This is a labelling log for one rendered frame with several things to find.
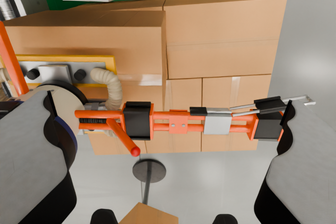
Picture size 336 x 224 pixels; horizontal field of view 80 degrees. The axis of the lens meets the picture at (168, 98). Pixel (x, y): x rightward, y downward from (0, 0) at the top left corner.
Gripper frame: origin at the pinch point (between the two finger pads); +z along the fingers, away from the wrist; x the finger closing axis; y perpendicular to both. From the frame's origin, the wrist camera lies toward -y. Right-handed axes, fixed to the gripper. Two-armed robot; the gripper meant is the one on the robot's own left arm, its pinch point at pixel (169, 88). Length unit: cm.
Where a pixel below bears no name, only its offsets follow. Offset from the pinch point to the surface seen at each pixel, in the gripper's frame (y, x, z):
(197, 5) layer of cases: 5, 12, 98
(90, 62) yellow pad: 16, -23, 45
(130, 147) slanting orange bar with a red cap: 27.6, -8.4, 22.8
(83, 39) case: 13, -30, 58
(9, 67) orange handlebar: 13, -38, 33
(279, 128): 27, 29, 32
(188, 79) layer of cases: 45, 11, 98
